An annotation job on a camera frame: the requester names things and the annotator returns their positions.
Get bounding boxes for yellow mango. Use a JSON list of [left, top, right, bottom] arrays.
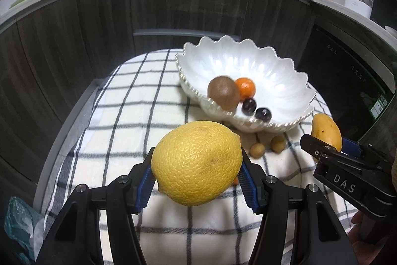
[[311, 113, 342, 161]]

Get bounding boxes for black countertop appliance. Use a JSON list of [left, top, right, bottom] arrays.
[[370, 0, 397, 28]]

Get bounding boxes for person's right hand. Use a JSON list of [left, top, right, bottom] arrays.
[[350, 211, 397, 255]]

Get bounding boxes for black built-in dishwasher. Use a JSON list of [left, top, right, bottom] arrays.
[[298, 24, 394, 141]]

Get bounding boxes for small white box appliance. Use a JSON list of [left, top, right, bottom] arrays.
[[344, 0, 372, 18]]

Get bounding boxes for white scalloped bowl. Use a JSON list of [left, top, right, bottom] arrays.
[[175, 35, 317, 133]]

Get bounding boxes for white checked tablecloth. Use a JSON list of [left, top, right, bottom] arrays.
[[42, 49, 357, 265]]

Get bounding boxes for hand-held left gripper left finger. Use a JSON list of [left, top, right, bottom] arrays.
[[36, 147, 156, 265]]

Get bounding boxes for brown kiwi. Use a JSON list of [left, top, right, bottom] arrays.
[[207, 76, 240, 112]]

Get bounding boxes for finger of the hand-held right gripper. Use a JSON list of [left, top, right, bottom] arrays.
[[300, 134, 366, 167], [342, 138, 388, 160]]

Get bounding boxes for yellow lemon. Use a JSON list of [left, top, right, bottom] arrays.
[[150, 120, 243, 206]]

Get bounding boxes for dark wood kitchen cabinets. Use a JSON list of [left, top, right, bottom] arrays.
[[0, 0, 314, 191]]

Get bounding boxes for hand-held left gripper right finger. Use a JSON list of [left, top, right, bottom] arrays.
[[237, 149, 357, 265]]

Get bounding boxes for teal plastic bag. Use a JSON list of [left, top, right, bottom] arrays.
[[4, 197, 44, 262]]

